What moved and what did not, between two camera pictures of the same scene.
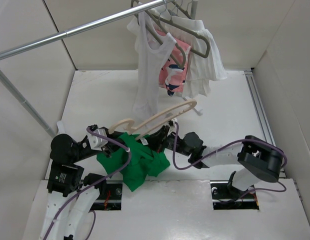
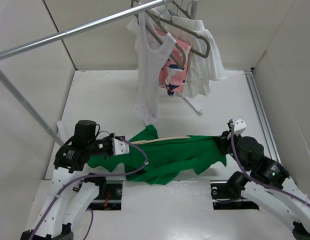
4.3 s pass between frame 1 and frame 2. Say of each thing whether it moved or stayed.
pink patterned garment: stayed
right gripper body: moved
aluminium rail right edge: stayed
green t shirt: moved
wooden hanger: moved
